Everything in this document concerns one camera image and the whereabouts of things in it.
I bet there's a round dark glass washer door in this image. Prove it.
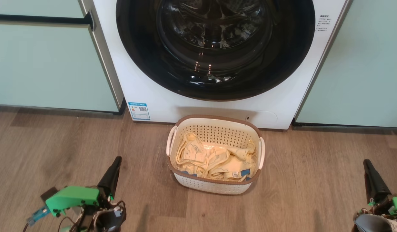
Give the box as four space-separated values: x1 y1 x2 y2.
116 0 316 102

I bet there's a white perforated basket brown rim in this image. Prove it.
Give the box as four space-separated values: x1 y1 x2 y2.
166 115 266 195

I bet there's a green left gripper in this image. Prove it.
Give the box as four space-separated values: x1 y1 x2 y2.
45 156 122 217

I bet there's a round white filter cap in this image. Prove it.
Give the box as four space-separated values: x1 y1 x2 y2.
250 111 278 125

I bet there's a white front-load washing machine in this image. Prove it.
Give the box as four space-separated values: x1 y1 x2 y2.
89 0 351 130

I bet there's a pale green cabinet black handle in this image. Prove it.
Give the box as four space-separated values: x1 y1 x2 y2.
0 0 125 115

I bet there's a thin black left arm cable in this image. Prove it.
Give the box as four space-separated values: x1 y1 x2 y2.
23 217 77 232

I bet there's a pale green plain cabinet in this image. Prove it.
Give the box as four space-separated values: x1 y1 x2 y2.
293 0 397 128

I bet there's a pale yellow garment blue trim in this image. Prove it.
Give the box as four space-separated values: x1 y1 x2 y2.
185 139 257 182

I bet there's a blue energy label sticker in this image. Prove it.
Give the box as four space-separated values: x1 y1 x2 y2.
128 102 151 121

